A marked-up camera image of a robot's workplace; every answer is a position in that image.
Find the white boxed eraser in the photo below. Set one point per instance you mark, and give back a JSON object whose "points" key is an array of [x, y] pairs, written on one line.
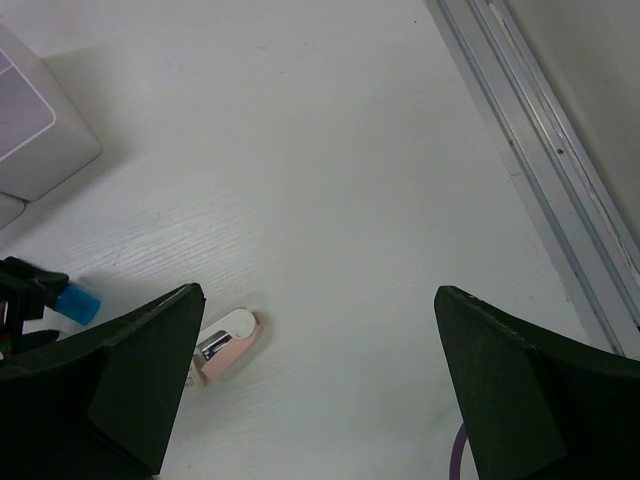
{"points": [[195, 379]]}

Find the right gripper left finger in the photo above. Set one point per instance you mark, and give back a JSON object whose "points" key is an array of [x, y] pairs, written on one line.
{"points": [[101, 404]]}

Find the blue capped black highlighter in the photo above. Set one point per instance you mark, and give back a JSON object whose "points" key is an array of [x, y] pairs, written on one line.
{"points": [[72, 302]]}

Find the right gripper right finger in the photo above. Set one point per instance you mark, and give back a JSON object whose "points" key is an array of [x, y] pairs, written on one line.
{"points": [[536, 404]]}

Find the aluminium right rail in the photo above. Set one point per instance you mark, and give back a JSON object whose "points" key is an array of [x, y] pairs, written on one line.
{"points": [[588, 241]]}

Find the pink white correction tape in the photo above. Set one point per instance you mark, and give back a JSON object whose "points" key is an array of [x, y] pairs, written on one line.
{"points": [[223, 343]]}

